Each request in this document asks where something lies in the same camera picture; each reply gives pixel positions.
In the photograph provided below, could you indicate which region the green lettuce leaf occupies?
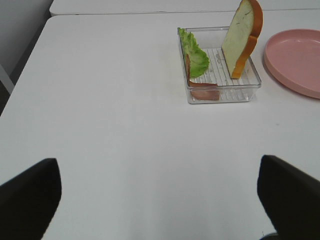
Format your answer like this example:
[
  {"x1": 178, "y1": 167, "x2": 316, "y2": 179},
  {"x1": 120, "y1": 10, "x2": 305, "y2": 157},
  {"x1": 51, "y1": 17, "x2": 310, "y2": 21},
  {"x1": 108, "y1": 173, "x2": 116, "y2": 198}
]
[{"x1": 178, "y1": 28, "x2": 210, "y2": 78}]

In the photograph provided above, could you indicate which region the pink round plate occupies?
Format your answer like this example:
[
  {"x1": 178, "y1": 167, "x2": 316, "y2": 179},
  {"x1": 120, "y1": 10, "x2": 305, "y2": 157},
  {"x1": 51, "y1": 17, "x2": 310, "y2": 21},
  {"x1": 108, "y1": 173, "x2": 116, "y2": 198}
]
[{"x1": 264, "y1": 29, "x2": 320, "y2": 99}]

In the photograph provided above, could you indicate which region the clear plastic tray left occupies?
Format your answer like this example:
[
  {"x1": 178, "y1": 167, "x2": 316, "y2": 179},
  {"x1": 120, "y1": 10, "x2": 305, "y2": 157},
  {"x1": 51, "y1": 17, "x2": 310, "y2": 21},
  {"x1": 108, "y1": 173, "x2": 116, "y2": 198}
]
[{"x1": 177, "y1": 26, "x2": 262, "y2": 104}]

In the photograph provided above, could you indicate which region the white bread slice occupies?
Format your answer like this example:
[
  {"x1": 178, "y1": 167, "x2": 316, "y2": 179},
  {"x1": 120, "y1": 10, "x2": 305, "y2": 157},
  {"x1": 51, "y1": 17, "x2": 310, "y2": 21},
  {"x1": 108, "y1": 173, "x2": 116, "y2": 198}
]
[{"x1": 222, "y1": 0, "x2": 263, "y2": 79}]

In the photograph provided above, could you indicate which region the brown bacon strip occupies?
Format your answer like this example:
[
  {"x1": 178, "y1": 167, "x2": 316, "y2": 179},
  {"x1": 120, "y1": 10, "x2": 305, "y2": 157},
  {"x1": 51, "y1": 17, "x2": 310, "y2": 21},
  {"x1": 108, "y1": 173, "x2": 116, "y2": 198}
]
[{"x1": 185, "y1": 54, "x2": 220, "y2": 101}]

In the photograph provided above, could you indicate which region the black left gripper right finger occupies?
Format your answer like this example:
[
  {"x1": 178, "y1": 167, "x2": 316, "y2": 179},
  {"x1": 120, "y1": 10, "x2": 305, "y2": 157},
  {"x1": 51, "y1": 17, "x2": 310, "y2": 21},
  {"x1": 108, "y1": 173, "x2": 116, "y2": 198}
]
[{"x1": 257, "y1": 155, "x2": 320, "y2": 240}]

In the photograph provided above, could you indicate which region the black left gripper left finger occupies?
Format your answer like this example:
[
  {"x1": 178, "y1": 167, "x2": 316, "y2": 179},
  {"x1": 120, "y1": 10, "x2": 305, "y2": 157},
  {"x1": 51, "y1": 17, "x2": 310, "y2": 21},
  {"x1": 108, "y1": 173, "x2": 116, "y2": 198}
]
[{"x1": 0, "y1": 158, "x2": 62, "y2": 240}]

